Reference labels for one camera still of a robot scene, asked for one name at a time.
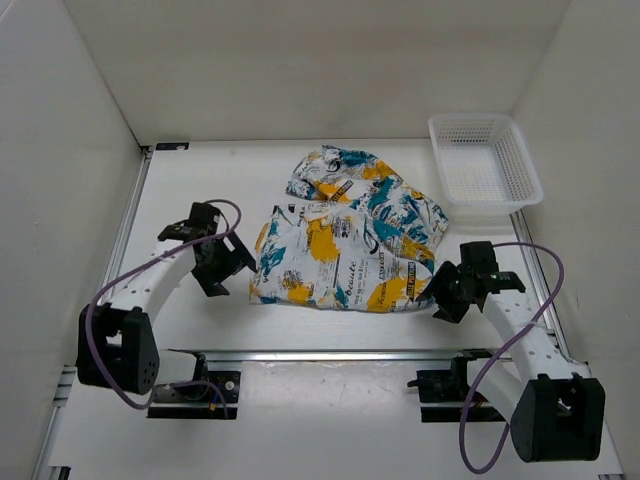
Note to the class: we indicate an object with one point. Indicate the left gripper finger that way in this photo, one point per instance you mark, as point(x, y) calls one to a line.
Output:
point(239, 257)
point(211, 287)

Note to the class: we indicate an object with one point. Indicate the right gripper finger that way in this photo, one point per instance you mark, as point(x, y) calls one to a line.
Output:
point(451, 314)
point(439, 282)

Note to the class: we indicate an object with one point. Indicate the aluminium frame rail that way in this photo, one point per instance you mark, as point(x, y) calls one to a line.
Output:
point(323, 394)

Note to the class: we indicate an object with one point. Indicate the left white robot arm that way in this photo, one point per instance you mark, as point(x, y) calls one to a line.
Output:
point(117, 348)

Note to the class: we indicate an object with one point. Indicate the white yellow teal printed shorts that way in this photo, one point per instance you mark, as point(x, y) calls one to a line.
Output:
point(356, 237)

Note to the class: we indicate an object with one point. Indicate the white perforated plastic basket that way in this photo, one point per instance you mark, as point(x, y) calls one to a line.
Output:
point(484, 165)

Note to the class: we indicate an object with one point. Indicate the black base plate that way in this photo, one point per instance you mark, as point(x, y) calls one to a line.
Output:
point(441, 396)
point(201, 402)

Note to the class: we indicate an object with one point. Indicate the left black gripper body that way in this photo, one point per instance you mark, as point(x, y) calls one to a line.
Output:
point(217, 266)

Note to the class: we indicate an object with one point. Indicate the small black label tag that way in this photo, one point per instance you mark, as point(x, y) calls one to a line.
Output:
point(172, 146)

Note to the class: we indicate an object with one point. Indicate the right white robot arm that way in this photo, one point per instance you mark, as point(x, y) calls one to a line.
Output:
point(552, 407)

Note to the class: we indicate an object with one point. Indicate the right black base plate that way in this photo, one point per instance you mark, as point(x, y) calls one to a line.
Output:
point(441, 396)

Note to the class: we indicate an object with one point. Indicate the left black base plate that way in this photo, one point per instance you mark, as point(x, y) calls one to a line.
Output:
point(201, 402)

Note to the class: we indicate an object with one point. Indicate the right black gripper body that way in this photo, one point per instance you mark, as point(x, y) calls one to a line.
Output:
point(459, 288)

